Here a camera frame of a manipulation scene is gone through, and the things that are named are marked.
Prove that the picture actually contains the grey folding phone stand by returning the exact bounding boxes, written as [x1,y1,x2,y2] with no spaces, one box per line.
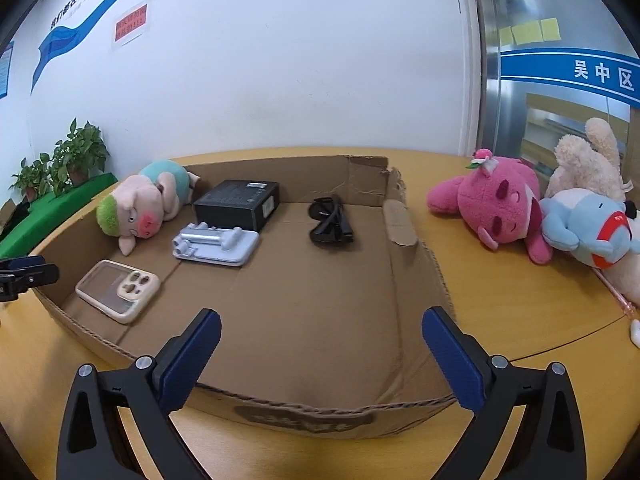
[171,222,260,268]

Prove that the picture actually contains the green covered side table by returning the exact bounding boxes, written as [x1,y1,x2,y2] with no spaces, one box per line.
[1,174,117,258]

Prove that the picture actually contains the brown cardboard box background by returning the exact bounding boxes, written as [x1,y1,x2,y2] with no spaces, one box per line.
[0,198,16,231]

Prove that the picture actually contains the left potted green plant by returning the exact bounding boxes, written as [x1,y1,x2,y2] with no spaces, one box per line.
[10,153,51,203]

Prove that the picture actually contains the potted green plant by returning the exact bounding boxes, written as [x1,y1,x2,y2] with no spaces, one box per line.
[48,118,110,196]
[10,153,51,203]

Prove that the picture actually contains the right potted green plant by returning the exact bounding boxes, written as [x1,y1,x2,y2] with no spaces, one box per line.
[48,118,110,196]

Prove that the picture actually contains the pink pig plush toy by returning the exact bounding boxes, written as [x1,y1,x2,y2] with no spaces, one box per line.
[96,159,202,256]

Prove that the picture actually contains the white earbuds case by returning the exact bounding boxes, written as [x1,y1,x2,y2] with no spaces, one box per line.
[629,318,640,349]

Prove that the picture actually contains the black product box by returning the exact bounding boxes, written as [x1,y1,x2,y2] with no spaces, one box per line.
[193,180,280,232]

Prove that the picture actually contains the blue elephant plush toy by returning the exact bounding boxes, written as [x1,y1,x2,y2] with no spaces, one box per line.
[540,188,639,270]

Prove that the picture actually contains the pink bear plush toy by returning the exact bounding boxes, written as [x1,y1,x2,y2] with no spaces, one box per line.
[426,148,553,264]

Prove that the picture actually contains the shallow cardboard box tray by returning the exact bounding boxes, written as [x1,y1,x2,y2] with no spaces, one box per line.
[37,155,454,439]

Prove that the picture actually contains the cream bunny plush toy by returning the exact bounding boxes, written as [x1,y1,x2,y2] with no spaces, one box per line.
[544,117,639,304]

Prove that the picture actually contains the black sunglasses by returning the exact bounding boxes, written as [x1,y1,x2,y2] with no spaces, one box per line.
[308,194,355,245]

